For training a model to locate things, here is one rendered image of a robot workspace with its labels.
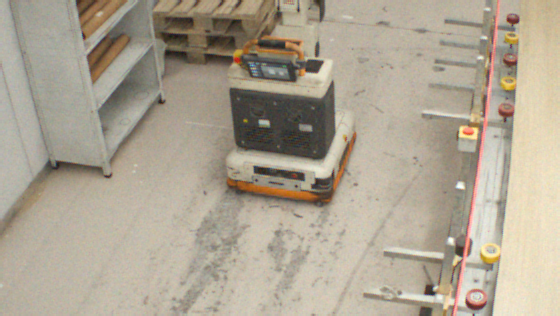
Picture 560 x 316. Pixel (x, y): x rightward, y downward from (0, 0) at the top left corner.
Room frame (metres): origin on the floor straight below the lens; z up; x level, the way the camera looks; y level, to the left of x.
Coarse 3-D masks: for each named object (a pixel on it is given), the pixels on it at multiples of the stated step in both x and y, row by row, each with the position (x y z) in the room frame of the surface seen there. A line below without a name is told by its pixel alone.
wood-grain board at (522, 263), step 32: (544, 0) 4.14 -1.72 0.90; (544, 32) 3.72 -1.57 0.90; (544, 64) 3.37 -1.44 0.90; (544, 96) 3.07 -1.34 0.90; (544, 128) 2.80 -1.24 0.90; (512, 160) 2.58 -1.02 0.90; (544, 160) 2.56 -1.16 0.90; (512, 192) 2.37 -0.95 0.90; (544, 192) 2.35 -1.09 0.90; (512, 224) 2.18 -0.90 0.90; (544, 224) 2.16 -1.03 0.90; (512, 256) 2.00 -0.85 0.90; (544, 256) 1.98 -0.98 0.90; (512, 288) 1.84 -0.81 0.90; (544, 288) 1.82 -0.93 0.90
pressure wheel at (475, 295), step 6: (468, 294) 1.83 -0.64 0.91; (474, 294) 1.83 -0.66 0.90; (480, 294) 1.83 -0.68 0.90; (486, 294) 1.82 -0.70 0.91; (468, 300) 1.80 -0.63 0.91; (474, 300) 1.80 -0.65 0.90; (480, 300) 1.80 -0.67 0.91; (486, 300) 1.79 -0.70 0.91; (468, 306) 1.79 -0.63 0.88; (474, 306) 1.78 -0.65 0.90; (480, 306) 1.78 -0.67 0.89
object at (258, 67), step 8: (248, 56) 3.55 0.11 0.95; (248, 64) 3.56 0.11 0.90; (256, 64) 3.54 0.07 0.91; (264, 64) 3.52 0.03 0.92; (272, 64) 3.50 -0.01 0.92; (280, 64) 3.48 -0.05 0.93; (288, 64) 3.47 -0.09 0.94; (296, 64) 3.53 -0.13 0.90; (304, 64) 3.53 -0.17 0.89; (256, 72) 3.57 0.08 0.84; (264, 72) 3.56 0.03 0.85; (272, 72) 3.54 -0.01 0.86; (280, 72) 3.52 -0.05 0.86; (288, 72) 3.50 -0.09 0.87; (280, 80) 3.55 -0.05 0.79; (288, 80) 3.53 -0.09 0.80; (296, 80) 3.53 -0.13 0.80
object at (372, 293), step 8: (368, 288) 1.96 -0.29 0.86; (376, 288) 1.95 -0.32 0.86; (368, 296) 1.93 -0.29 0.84; (376, 296) 1.92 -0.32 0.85; (400, 296) 1.90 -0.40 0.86; (408, 296) 1.90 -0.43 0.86; (416, 296) 1.89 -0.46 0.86; (424, 296) 1.89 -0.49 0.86; (432, 296) 1.88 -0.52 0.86; (408, 304) 1.88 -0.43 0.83; (416, 304) 1.87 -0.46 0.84; (424, 304) 1.86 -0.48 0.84; (432, 304) 1.85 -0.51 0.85; (464, 304) 1.83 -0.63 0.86; (472, 312) 1.80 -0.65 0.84
